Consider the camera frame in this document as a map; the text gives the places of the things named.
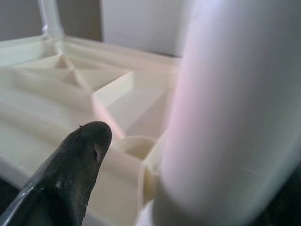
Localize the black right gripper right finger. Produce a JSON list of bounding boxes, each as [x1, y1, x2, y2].
[[255, 174, 301, 226]]

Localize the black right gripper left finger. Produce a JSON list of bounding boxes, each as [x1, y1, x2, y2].
[[0, 121, 112, 226]]

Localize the white plastic table top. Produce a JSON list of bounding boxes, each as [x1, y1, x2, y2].
[[0, 35, 184, 226]]

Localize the white plastic table leg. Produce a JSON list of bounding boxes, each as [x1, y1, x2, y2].
[[135, 0, 301, 226], [38, 0, 66, 41]]

